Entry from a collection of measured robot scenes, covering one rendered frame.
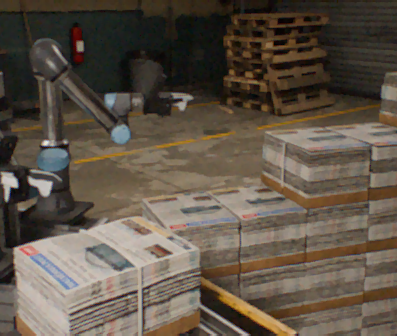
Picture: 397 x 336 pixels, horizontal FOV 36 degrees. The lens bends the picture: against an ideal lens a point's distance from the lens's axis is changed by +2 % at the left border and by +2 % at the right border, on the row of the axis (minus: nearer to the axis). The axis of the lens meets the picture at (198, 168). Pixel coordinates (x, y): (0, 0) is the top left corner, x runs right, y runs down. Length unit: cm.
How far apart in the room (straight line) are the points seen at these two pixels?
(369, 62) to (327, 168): 775
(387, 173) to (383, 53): 744
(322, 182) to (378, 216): 33
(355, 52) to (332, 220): 786
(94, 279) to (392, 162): 153
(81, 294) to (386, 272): 168
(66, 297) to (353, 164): 145
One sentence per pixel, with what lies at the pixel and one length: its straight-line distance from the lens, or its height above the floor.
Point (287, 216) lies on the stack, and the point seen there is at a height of 81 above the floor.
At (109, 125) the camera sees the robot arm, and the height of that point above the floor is 116.
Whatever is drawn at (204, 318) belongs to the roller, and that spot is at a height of 79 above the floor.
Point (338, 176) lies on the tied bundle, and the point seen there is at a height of 95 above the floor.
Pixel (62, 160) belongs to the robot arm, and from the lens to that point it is 240.
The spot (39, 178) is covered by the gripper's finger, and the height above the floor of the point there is 122.
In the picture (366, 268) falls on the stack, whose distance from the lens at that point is 272.
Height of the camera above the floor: 166
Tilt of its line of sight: 16 degrees down
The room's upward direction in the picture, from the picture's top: straight up
